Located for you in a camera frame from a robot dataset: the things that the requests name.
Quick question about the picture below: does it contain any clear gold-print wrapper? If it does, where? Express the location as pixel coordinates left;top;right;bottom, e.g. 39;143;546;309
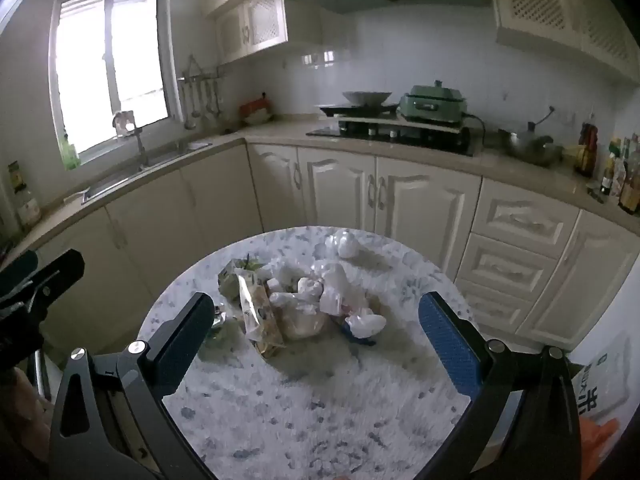
234;271;287;359

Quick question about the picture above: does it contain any kitchen window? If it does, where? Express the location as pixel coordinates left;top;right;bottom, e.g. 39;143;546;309
47;0;171;166

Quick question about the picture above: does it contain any black gas stove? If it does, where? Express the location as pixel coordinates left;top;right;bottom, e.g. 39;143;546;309
306;120;483;157

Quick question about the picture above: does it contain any cream sink base cabinet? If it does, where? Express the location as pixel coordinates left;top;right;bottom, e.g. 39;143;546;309
0;145;264;366

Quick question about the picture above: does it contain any beige plastic bag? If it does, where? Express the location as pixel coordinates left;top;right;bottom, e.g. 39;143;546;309
270;300;337;342

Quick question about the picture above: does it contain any cream lattice corner cabinet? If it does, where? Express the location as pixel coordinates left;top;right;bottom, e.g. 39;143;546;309
215;0;290;66

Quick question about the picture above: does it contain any metal utensil rack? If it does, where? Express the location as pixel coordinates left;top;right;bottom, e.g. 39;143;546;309
175;55;224;84

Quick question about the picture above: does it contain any small dark jar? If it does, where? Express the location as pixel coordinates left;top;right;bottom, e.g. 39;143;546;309
7;160;29;194

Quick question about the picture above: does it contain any green electric cooking pot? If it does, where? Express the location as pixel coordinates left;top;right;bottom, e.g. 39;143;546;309
397;80;471;126

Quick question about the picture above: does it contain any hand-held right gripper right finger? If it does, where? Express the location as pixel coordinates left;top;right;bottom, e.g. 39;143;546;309
417;290;583;480

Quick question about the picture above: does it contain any metal wok with lid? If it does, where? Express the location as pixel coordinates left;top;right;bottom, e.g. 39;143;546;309
497;107;564;167

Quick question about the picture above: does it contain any dark sauce bottle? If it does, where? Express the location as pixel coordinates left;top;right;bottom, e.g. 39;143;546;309
575;122;600;177

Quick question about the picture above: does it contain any row of condiment bottles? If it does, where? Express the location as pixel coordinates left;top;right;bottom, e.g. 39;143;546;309
600;132;640;214

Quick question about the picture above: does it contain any red and white container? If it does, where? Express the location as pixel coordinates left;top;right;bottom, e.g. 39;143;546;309
239;92;275;126

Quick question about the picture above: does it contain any green plastic bottle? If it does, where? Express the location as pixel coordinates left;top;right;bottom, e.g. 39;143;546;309
57;132;81;171

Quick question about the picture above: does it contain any cream stove base cabinet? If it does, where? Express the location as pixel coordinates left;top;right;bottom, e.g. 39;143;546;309
247;144;484;281

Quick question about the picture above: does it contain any stainless steel sink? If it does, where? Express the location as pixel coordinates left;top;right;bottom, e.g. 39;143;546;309
80;140;213;206

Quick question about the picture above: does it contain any black induction cooker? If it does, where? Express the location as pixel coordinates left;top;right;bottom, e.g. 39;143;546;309
317;102;401;119

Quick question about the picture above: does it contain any white wide bowl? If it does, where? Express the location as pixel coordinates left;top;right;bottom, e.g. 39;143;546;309
342;90;394;107

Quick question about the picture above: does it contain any cream lattice wall cabinet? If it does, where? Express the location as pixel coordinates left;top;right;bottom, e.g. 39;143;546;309
482;0;640;86

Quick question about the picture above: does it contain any wooden board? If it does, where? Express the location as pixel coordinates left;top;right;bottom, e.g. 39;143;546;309
337;112;463;135

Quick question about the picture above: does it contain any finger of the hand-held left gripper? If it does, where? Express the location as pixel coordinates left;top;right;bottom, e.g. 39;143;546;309
0;251;40;293
27;249;86;308

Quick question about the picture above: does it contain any clear plastic bag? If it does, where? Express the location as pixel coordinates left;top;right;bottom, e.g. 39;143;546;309
310;260;362;317

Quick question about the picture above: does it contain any cream narrow base cabinet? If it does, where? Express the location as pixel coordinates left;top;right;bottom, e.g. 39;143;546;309
515;210;640;352

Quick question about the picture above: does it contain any metal sink faucet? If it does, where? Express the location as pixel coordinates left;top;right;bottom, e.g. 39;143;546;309
112;110;149;169

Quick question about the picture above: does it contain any white printed bag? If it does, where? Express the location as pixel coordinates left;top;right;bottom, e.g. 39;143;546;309
570;350;634;422

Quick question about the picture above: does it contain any black power cable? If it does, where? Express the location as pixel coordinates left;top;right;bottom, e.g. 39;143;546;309
462;112;489;147

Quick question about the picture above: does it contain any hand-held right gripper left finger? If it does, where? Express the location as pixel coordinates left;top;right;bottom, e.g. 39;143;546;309
47;291;218;480

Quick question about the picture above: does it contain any amber liquid bottle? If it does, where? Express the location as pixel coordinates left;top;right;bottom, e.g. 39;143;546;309
17;187;44;229

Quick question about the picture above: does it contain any white tissue with blue wrapper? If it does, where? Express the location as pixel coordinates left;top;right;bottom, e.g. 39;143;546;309
341;309;389;347

